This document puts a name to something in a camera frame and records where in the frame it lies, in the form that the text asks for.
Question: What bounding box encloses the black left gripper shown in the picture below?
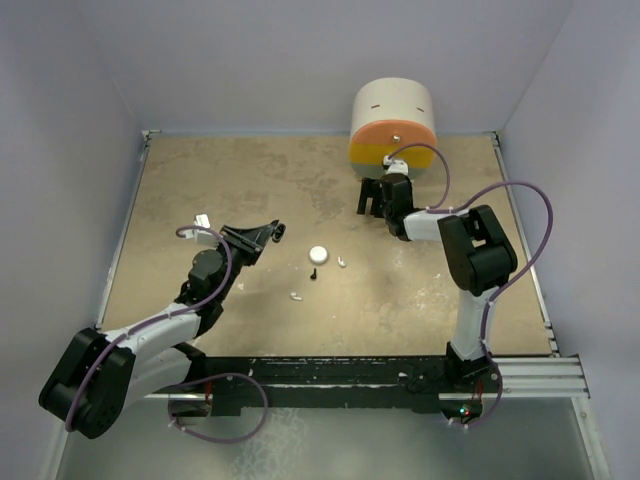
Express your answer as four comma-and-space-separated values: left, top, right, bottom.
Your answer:
213, 224, 272, 301

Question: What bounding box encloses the black round earbud case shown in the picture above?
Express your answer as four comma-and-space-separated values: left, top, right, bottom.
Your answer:
272, 223, 286, 242

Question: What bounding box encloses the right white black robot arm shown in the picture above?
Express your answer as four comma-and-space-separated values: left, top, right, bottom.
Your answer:
357, 173, 518, 391

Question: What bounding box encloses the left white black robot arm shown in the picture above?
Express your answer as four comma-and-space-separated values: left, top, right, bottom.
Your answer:
38, 220, 286, 439

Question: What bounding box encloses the white round earbud case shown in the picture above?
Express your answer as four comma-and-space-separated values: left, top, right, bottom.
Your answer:
309, 245, 329, 265

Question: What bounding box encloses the white round drawer cabinet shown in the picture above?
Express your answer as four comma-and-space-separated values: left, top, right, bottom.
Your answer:
348, 77, 437, 179

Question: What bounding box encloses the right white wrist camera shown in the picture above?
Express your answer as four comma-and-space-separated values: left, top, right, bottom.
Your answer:
382, 156, 409, 176

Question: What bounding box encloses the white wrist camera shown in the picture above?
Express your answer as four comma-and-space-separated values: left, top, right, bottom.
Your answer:
382, 156, 409, 176
184, 213, 217, 248

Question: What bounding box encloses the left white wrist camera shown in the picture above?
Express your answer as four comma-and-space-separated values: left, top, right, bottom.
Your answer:
184, 213, 217, 248

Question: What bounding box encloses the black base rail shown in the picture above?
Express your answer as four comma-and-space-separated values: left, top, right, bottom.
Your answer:
163, 346, 501, 419

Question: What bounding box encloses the aluminium frame rail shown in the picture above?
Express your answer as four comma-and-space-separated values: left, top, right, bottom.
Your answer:
492, 132, 594, 401

